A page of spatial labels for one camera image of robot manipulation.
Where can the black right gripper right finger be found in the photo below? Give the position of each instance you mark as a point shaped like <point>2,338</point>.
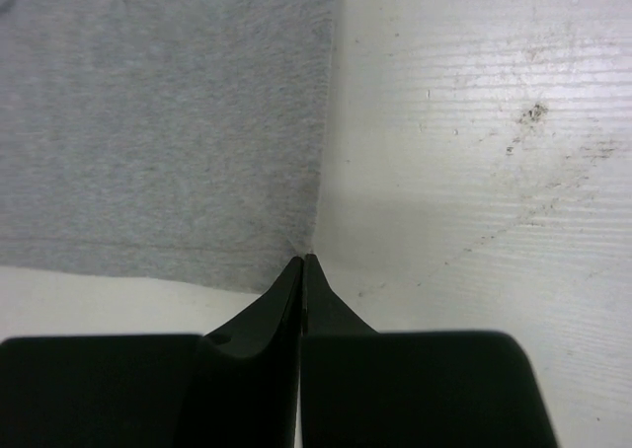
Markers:
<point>363,388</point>

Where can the grey tank top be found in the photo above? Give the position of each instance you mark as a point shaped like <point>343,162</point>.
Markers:
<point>171,139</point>

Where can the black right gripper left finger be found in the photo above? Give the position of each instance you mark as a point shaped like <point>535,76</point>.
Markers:
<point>234,387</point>

